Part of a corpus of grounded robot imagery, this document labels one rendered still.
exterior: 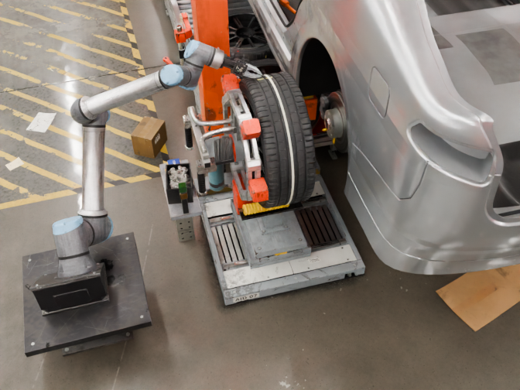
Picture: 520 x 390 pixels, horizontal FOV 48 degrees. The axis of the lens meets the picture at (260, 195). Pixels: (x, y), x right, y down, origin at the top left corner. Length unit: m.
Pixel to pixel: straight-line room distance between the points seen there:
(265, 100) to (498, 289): 1.78
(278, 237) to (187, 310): 0.65
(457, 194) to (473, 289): 1.52
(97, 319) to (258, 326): 0.86
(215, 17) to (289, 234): 1.25
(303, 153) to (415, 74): 0.79
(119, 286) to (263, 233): 0.85
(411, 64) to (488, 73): 1.24
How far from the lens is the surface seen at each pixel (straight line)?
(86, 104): 2.92
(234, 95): 2.86
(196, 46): 2.77
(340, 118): 3.06
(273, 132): 2.67
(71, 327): 3.08
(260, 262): 3.37
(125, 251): 3.28
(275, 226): 3.40
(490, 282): 3.69
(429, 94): 2.06
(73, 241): 3.00
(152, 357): 3.25
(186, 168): 3.32
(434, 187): 2.16
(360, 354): 3.25
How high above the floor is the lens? 2.82
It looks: 46 degrees down
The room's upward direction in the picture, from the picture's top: straight up
